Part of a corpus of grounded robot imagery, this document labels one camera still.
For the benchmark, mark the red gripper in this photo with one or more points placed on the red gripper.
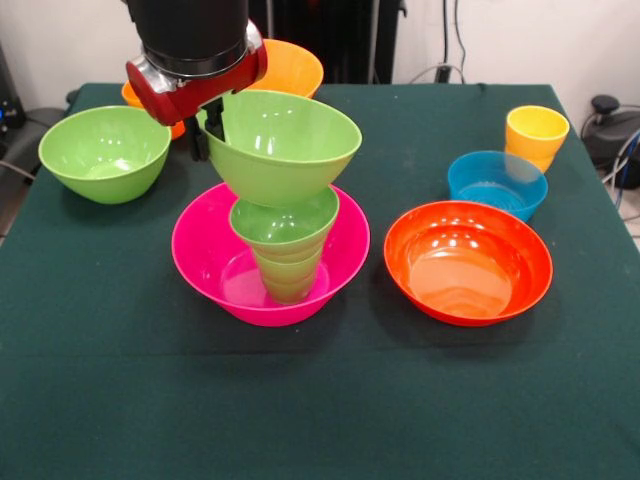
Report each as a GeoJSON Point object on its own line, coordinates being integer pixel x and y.
{"type": "Point", "coordinates": [200, 92]}

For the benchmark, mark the large green plastic bowl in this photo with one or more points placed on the large green plastic bowl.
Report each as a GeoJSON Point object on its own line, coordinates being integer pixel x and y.
{"type": "Point", "coordinates": [280, 170]}
{"type": "Point", "coordinates": [100, 150]}

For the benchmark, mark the small green plastic bowl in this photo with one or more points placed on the small green plastic bowl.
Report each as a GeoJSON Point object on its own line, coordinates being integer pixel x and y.
{"type": "Point", "coordinates": [280, 227]}

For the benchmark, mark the pink plastic bowl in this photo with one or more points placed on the pink plastic bowl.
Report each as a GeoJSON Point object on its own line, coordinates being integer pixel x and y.
{"type": "Point", "coordinates": [200, 260]}

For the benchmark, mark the yellow plastic cup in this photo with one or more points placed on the yellow plastic cup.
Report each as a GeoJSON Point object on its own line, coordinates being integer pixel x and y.
{"type": "Point", "coordinates": [535, 130]}

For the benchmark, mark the black computer tower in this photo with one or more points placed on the black computer tower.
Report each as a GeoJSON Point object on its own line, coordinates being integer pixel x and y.
{"type": "Point", "coordinates": [10, 100]}

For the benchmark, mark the orange plastic cup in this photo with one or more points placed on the orange plastic cup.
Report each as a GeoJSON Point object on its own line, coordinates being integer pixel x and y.
{"type": "Point", "coordinates": [131, 96]}

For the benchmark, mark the large orange plastic bowl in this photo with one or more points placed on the large orange plastic bowl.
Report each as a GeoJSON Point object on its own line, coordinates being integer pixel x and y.
{"type": "Point", "coordinates": [290, 65]}

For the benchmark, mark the dark grey floor case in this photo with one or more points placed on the dark grey floor case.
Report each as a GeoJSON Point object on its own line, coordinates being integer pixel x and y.
{"type": "Point", "coordinates": [30, 140]}

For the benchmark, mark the dark green table cloth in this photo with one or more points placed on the dark green table cloth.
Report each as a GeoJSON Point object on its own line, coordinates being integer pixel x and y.
{"type": "Point", "coordinates": [320, 400]}

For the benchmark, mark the red plastic bowl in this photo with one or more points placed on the red plastic bowl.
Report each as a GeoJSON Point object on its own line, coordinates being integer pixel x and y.
{"type": "Point", "coordinates": [465, 270]}

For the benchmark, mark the blue plastic bowl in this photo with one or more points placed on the blue plastic bowl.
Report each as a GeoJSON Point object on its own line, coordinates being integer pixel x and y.
{"type": "Point", "coordinates": [495, 197]}

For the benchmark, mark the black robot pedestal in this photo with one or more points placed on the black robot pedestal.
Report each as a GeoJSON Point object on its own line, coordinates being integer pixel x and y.
{"type": "Point", "coordinates": [350, 30]}

